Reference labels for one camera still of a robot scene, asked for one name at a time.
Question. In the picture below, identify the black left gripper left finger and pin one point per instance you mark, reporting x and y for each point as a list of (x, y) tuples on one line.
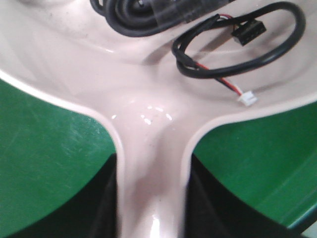
[(91, 213)]

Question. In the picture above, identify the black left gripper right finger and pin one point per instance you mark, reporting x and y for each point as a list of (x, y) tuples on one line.
[(212, 211)]

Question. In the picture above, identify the beige plastic dustpan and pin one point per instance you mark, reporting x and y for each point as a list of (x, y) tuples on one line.
[(62, 52)]

